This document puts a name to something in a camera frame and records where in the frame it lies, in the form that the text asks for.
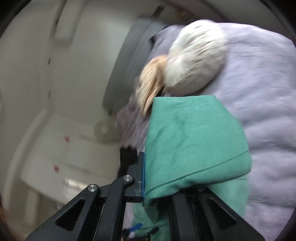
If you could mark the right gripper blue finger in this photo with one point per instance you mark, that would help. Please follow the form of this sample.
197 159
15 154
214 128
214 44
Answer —
134 189

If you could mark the green work jacket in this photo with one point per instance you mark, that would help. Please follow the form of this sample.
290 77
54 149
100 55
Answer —
191 141

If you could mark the black garment on bed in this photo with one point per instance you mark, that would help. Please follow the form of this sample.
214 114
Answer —
128 157

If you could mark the white standing fan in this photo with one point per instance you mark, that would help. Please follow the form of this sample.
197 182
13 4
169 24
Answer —
106 130

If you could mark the white wardrobe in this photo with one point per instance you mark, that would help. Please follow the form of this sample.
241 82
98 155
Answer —
66 158

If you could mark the grey padded headboard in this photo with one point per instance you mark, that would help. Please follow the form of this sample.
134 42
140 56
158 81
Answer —
130 61

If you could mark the cream pleated round cushion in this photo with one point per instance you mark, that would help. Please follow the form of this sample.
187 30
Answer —
195 57

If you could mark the lavender embossed bedspread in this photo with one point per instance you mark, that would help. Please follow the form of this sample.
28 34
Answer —
257 85

